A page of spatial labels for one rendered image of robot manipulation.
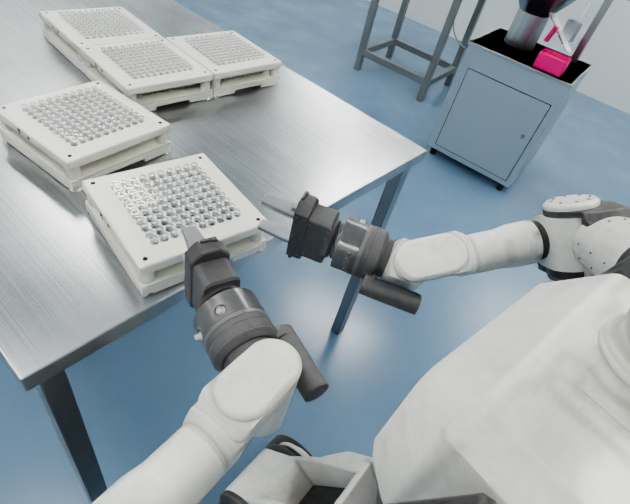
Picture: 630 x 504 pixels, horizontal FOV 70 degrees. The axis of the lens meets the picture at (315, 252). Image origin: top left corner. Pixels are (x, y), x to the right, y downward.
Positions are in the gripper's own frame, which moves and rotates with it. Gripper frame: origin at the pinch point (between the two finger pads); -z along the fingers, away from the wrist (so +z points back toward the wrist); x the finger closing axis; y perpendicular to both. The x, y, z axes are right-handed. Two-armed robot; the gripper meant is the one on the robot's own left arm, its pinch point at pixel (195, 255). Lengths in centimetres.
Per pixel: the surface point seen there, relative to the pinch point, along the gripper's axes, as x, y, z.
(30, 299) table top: 13.0, -22.0, -11.2
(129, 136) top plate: 5.6, 1.5, -41.8
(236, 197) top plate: 5.7, 14.5, -17.2
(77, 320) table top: 13.0, -16.7, -4.7
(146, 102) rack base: 10, 11, -63
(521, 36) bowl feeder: 19, 246, -125
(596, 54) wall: 63, 488, -192
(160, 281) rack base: 10.5, -3.7, -5.8
